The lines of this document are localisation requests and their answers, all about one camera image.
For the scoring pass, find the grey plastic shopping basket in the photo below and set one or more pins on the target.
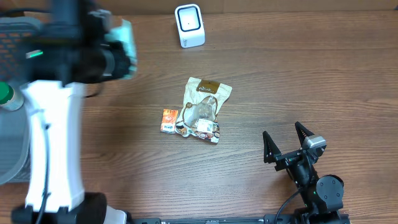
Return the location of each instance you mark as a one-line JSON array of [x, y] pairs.
[[15, 155]]

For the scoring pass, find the beige brown snack pouch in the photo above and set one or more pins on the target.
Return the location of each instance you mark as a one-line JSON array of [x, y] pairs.
[[202, 102]]

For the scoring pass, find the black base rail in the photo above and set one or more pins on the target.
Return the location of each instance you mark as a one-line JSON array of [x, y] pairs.
[[211, 221]]

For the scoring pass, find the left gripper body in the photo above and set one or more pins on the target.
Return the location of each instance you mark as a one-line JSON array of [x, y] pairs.
[[116, 64]]

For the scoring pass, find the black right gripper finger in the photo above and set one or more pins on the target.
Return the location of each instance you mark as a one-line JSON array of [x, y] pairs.
[[271, 151], [302, 132]]

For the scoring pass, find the teal long snack packet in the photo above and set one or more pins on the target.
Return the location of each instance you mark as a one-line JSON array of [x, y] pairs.
[[124, 34]]

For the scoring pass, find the white barcode scanner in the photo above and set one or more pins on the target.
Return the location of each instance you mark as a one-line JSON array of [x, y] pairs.
[[190, 26]]

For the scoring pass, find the orange small packet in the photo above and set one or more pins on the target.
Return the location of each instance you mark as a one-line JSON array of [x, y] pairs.
[[169, 119]]

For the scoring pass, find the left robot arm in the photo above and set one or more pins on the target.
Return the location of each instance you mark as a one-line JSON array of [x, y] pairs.
[[76, 48]]

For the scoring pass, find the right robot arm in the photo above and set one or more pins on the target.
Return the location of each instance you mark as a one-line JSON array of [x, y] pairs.
[[317, 199]]

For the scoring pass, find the green-lidded jar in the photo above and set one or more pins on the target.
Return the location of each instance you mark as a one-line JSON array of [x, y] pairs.
[[11, 99]]

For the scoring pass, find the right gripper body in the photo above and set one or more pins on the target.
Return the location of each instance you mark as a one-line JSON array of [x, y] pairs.
[[287, 160]]

